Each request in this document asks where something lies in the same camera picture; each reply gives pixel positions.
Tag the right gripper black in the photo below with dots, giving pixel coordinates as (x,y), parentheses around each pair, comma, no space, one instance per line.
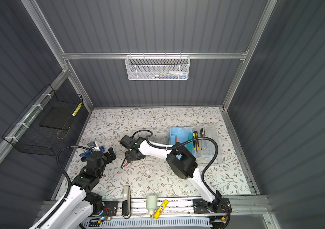
(128,157)

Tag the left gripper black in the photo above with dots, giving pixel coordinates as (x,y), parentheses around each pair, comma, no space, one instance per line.
(107,159)

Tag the light blue plastic tool box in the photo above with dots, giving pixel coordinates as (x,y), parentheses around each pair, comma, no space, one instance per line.
(202,150)

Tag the yellow black screwdriver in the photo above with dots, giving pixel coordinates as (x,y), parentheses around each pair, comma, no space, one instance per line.
(202,132)

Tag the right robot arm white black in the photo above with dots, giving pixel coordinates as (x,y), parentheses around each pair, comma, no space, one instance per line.
(182,163)

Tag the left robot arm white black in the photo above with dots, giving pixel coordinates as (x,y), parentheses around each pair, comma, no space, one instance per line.
(78,202)

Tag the white plastic bottle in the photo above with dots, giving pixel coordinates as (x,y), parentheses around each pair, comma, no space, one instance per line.
(151,204)

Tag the yellow tube in black basket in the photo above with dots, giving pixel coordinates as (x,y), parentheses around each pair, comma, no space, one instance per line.
(75,112)

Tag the black pad in basket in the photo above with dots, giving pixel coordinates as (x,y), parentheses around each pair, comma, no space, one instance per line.
(58,118)

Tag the yellow glue tube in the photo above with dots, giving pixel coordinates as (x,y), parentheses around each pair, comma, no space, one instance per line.
(161,209)

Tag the black silver flat device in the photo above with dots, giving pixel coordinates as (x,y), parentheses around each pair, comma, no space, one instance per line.
(126,202)

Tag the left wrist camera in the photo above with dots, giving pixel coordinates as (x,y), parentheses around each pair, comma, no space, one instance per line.
(93,145)

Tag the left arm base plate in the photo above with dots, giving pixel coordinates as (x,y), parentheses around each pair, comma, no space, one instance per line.
(109,209)

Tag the black wire mesh basket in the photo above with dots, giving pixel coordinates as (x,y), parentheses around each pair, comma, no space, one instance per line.
(27,137)

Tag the white wire mesh basket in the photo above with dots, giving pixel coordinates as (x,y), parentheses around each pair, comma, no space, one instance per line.
(157,69)

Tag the white perforated cable tray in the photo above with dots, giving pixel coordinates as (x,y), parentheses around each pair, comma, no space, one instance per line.
(147,223)

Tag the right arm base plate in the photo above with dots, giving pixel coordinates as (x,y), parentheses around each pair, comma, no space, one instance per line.
(219,205)

